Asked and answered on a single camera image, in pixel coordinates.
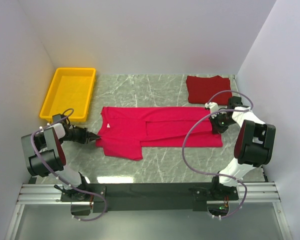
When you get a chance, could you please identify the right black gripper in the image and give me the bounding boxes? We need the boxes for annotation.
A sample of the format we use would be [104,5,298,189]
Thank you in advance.
[209,111,237,135]

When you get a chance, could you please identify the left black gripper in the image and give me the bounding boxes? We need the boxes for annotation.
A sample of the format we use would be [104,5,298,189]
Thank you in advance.
[59,125,101,144]

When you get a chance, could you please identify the bright red t-shirt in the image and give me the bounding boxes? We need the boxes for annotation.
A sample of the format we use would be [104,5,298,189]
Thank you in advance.
[95,106,223,161]

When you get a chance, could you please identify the yellow plastic tray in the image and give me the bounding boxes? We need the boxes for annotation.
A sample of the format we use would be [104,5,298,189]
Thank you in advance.
[39,67,97,123]

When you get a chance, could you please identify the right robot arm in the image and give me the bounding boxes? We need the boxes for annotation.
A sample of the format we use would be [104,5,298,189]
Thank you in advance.
[209,96,276,200]

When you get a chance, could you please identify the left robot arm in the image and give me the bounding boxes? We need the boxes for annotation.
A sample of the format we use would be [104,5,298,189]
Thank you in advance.
[21,113,100,202]

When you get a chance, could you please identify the folded dark red t-shirt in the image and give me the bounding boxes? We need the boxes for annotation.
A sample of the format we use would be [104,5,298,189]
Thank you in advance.
[185,75,231,104]

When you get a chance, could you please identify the black base beam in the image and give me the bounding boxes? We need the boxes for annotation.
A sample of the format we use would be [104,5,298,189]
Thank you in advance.
[60,182,239,213]

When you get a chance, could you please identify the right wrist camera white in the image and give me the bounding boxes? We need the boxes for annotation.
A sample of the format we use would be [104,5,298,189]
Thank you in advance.
[204,102,219,117]

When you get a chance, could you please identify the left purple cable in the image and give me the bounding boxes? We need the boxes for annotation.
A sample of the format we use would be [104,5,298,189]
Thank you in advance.
[30,108,108,223]

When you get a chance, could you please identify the aluminium rail frame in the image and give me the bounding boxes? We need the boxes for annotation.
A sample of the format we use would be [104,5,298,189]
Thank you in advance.
[3,122,295,240]

